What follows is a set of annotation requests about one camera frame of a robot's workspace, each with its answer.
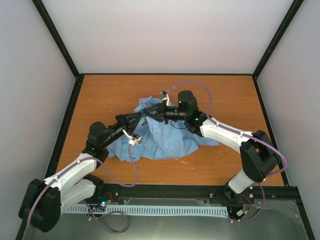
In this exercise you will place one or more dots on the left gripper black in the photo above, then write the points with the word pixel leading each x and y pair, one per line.
pixel 124 120

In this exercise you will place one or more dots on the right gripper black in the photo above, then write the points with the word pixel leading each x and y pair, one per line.
pixel 160 114

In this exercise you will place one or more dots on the light blue shirt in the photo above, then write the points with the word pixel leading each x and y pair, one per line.
pixel 160 141

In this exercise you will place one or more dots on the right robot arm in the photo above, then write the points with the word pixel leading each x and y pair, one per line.
pixel 258 155

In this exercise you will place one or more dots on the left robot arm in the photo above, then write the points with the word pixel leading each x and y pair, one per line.
pixel 46 200

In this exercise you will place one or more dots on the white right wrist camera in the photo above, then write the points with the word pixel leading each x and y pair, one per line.
pixel 166 98

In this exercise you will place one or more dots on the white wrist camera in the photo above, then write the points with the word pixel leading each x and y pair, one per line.
pixel 166 98
pixel 133 138

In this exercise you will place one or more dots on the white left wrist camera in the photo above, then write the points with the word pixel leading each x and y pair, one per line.
pixel 133 138

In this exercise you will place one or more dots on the light blue slotted cable duct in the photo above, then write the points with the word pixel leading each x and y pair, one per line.
pixel 162 210

